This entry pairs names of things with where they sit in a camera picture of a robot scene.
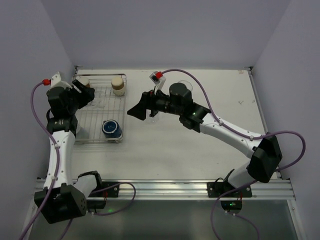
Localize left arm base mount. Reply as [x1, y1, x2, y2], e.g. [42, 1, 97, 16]
[86, 181, 119, 213]

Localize aluminium rail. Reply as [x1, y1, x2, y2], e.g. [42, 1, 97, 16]
[32, 178, 296, 201]
[244, 66, 283, 180]

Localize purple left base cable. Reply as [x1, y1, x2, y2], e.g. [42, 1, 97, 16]
[86, 182, 137, 216]

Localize metal wire dish rack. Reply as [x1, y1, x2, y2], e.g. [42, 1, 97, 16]
[74, 73, 127, 145]

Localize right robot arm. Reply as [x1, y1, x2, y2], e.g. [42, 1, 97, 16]
[127, 82, 282, 192]

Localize aluminium front rail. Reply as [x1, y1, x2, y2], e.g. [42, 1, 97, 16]
[32, 178, 296, 201]

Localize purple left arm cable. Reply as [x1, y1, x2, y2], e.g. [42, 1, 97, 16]
[18, 78, 61, 240]

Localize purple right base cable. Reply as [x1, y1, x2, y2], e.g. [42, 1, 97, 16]
[208, 179, 261, 240]

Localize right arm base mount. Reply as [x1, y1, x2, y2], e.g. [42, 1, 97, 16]
[206, 177, 253, 215]

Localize cream cup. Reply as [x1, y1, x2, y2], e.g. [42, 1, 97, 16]
[78, 76, 91, 88]
[111, 76, 126, 96]

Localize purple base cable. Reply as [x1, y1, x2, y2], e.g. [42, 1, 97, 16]
[208, 179, 261, 240]
[86, 182, 137, 216]

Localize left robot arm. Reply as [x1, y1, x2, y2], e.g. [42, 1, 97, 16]
[34, 78, 102, 224]

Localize clear plastic cup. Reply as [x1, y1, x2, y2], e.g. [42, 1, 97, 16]
[148, 110, 160, 123]
[179, 80, 193, 92]

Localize aluminium right side rail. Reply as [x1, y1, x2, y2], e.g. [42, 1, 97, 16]
[244, 66, 283, 180]

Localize blue ceramic mug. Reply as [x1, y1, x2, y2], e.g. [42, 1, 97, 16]
[101, 119, 122, 139]

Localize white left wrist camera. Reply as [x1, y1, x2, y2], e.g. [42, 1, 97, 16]
[50, 71, 70, 89]

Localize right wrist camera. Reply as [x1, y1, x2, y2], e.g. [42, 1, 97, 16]
[149, 71, 166, 93]

